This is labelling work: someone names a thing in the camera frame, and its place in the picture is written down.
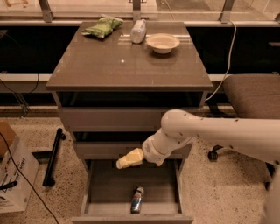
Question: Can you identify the black cable at window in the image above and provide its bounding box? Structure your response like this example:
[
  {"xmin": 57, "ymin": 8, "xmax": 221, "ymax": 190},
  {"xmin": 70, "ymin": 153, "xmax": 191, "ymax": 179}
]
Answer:
[{"xmin": 0, "ymin": 73, "xmax": 40, "ymax": 117}]

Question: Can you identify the grey drawer cabinet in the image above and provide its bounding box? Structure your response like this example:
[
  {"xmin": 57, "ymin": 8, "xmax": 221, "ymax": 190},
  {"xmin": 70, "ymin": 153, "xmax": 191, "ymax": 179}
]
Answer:
[{"xmin": 45, "ymin": 20, "xmax": 214, "ymax": 224}]

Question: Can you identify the white cardboard box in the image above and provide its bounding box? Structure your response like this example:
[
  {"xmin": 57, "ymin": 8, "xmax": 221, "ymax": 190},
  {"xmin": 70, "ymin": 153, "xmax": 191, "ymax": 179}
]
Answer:
[{"xmin": 0, "ymin": 122, "xmax": 39, "ymax": 214}]

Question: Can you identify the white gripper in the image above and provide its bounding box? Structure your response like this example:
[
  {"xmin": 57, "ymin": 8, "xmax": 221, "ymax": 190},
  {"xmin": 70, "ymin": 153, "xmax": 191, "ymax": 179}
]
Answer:
[{"xmin": 116, "ymin": 140, "xmax": 166, "ymax": 169}]

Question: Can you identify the brown office chair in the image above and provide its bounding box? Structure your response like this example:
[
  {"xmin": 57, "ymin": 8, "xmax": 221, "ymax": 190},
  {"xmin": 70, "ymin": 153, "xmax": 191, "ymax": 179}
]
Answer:
[{"xmin": 206, "ymin": 73, "xmax": 280, "ymax": 191}]

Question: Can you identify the white bowl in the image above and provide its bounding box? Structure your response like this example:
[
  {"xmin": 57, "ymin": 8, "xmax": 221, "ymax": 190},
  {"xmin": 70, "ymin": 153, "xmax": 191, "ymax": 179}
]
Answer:
[{"xmin": 146, "ymin": 33, "xmax": 180, "ymax": 54}]

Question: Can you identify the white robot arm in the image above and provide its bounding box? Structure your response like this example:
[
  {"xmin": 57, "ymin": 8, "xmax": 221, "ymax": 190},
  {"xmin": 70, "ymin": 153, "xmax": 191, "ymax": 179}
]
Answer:
[{"xmin": 116, "ymin": 109, "xmax": 280, "ymax": 224}]

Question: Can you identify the green snack bag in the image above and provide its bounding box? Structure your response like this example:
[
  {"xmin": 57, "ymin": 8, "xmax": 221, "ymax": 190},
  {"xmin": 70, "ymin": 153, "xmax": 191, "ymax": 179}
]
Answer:
[{"xmin": 81, "ymin": 15, "xmax": 123, "ymax": 39}]

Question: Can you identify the white cable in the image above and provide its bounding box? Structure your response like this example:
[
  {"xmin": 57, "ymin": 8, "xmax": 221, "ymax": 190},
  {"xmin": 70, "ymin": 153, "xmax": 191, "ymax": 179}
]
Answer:
[{"xmin": 205, "ymin": 20, "xmax": 237, "ymax": 102}]

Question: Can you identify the black metal bar stand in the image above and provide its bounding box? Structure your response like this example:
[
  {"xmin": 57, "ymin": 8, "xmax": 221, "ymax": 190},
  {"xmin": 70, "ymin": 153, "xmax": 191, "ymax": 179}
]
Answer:
[{"xmin": 43, "ymin": 128, "xmax": 66, "ymax": 187}]

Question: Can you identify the grey middle drawer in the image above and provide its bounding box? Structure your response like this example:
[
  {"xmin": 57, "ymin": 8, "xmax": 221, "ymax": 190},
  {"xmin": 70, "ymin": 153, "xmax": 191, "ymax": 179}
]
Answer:
[{"xmin": 73, "ymin": 142, "xmax": 192, "ymax": 160}]

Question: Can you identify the black cable on floor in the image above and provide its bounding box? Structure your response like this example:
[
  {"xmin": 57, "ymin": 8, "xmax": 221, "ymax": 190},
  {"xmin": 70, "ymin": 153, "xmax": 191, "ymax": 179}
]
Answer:
[{"xmin": 0, "ymin": 132, "xmax": 60, "ymax": 224}]

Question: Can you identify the clear plastic water bottle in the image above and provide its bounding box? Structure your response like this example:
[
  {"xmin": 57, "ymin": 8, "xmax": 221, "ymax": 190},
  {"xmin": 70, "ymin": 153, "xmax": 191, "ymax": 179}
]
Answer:
[{"xmin": 130, "ymin": 19, "xmax": 146, "ymax": 44}]

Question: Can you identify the grey open bottom drawer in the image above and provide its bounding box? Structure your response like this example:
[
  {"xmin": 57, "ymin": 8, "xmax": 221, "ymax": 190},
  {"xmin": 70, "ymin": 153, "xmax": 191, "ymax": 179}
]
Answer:
[{"xmin": 72, "ymin": 159, "xmax": 193, "ymax": 224}]

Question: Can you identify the grey top drawer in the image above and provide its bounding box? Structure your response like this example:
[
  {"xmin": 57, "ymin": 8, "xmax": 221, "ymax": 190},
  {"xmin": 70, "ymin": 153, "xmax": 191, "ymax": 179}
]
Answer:
[{"xmin": 57, "ymin": 106, "xmax": 205, "ymax": 133}]

